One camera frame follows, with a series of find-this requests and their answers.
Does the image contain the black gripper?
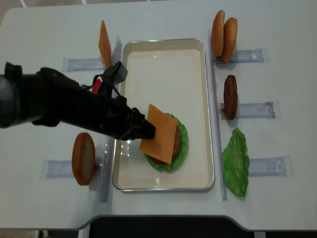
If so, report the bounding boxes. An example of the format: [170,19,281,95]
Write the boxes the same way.
[95,97,156,140]

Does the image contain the orange cheese slice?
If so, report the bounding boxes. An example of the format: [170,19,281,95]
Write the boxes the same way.
[98,20,111,68]
[139,104,178,165]

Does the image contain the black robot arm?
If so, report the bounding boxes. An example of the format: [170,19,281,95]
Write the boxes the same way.
[0,62,156,140]

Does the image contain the brown meat patty on tray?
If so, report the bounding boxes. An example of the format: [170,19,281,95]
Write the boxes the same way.
[149,128,181,165]

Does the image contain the green lettuce leaf on tray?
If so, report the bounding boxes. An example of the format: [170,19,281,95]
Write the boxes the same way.
[144,119,188,172]

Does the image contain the red tomato slice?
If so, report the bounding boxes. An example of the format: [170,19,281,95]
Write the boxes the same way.
[92,78,102,94]

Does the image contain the upright green lettuce leaf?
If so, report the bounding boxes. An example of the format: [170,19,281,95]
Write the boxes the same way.
[222,128,250,197]

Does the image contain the upright brown meat patty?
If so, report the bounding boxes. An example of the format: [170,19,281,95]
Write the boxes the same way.
[224,75,238,120]

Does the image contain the metal baking tray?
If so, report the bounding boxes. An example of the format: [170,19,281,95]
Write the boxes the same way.
[112,39,214,191]

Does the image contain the bun half left front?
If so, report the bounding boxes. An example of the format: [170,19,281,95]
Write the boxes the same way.
[72,132,96,185]

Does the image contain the bun half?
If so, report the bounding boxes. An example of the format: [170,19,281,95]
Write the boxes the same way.
[211,10,225,57]
[221,17,238,63]
[72,132,96,185]

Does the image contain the back bun half right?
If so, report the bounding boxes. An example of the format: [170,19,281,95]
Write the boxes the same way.
[211,10,225,57]

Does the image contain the front bun half right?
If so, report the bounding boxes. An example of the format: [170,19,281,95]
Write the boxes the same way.
[221,17,238,63]

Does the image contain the clear holder rail cheese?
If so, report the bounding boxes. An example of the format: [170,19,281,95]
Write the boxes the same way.
[61,58,106,72]

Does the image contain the clear holder rail left bun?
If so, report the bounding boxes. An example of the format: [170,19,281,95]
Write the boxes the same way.
[40,160,74,179]

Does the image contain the clear holder rail patty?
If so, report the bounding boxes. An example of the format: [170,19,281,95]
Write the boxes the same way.
[219,100,281,120]

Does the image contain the clear holder rail right buns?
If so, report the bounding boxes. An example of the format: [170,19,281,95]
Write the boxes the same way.
[213,48,269,64]

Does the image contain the clear holder rail lettuce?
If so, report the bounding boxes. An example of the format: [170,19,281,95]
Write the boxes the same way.
[249,156,293,177]

